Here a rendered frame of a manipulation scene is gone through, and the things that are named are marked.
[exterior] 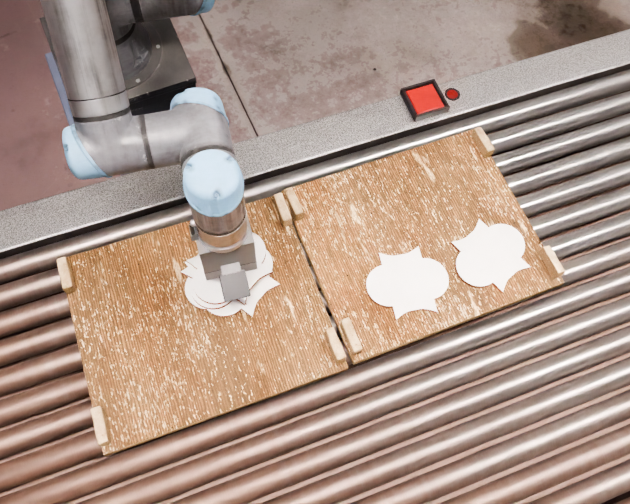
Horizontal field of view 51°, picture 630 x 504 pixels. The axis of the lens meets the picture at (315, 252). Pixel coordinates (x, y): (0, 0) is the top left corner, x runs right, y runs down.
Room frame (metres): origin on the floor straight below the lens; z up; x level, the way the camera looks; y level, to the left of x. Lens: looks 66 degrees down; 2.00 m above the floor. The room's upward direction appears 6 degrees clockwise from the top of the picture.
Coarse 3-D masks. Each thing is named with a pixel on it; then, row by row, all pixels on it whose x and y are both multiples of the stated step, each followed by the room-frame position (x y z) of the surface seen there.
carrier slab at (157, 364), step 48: (144, 240) 0.47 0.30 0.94; (288, 240) 0.50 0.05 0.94; (96, 288) 0.37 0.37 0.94; (144, 288) 0.38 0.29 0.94; (288, 288) 0.41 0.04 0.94; (96, 336) 0.28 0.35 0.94; (144, 336) 0.29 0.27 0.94; (192, 336) 0.30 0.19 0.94; (240, 336) 0.31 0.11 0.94; (288, 336) 0.32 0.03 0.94; (96, 384) 0.21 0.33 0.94; (144, 384) 0.21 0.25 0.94; (192, 384) 0.22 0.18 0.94; (240, 384) 0.23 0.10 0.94; (288, 384) 0.24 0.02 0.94; (144, 432) 0.14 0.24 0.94
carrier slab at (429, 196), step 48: (432, 144) 0.73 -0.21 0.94; (336, 192) 0.61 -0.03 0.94; (384, 192) 0.62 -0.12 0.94; (432, 192) 0.63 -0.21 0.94; (480, 192) 0.64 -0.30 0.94; (336, 240) 0.51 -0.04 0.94; (384, 240) 0.52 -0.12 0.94; (432, 240) 0.53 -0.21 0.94; (528, 240) 0.55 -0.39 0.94; (336, 288) 0.41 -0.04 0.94; (480, 288) 0.44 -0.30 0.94; (528, 288) 0.45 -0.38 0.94; (384, 336) 0.34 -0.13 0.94
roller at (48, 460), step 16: (624, 240) 0.59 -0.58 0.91; (592, 256) 0.54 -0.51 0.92; (608, 256) 0.54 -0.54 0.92; (624, 256) 0.55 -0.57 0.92; (576, 272) 0.50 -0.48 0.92; (592, 272) 0.51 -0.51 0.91; (512, 304) 0.43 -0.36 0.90; (48, 448) 0.10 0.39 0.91; (64, 448) 0.10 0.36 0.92; (80, 448) 0.11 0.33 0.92; (96, 448) 0.11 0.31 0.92; (0, 464) 0.07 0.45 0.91; (16, 464) 0.07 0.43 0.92; (32, 464) 0.08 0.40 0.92; (48, 464) 0.08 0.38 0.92; (64, 464) 0.08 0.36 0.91; (0, 480) 0.05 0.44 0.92; (16, 480) 0.05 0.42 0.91; (32, 480) 0.05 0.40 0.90
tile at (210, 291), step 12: (264, 252) 0.45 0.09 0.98; (192, 264) 0.41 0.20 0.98; (204, 276) 0.39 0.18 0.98; (252, 276) 0.40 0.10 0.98; (264, 276) 0.41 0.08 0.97; (204, 288) 0.37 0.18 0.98; (216, 288) 0.37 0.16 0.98; (204, 300) 0.35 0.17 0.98; (216, 300) 0.35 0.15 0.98; (240, 300) 0.36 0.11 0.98
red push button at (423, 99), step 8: (416, 88) 0.87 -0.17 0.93; (424, 88) 0.87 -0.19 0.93; (432, 88) 0.88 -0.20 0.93; (408, 96) 0.85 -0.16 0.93; (416, 96) 0.85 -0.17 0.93; (424, 96) 0.85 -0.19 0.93; (432, 96) 0.86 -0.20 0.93; (416, 104) 0.83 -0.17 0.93; (424, 104) 0.83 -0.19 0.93; (432, 104) 0.84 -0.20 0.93; (440, 104) 0.84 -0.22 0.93
